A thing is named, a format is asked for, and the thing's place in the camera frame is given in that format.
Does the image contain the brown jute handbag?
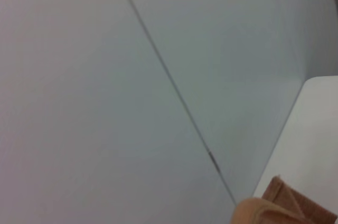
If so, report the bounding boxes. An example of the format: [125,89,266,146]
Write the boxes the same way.
[231,175,338,224]

